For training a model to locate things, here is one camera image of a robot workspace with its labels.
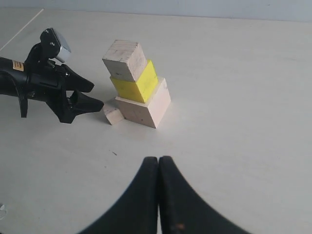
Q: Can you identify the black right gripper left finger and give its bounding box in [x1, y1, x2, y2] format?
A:
[81, 156, 158, 234]

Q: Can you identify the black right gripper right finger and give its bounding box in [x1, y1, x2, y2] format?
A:
[158, 156, 248, 234]

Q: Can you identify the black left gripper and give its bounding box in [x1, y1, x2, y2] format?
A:
[14, 43, 104, 123]

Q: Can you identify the medium wooden cube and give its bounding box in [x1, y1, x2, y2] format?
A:
[102, 39, 147, 82]

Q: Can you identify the yellow cube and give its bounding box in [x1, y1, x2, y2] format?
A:
[110, 60, 158, 103]

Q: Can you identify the large wooden cube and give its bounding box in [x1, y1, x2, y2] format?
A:
[115, 77, 171, 129]

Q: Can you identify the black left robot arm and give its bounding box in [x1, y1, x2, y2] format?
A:
[0, 43, 104, 123]

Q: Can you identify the small wooden cube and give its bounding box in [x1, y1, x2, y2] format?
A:
[103, 103, 124, 125]

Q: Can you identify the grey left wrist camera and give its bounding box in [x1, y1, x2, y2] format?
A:
[40, 28, 71, 63]

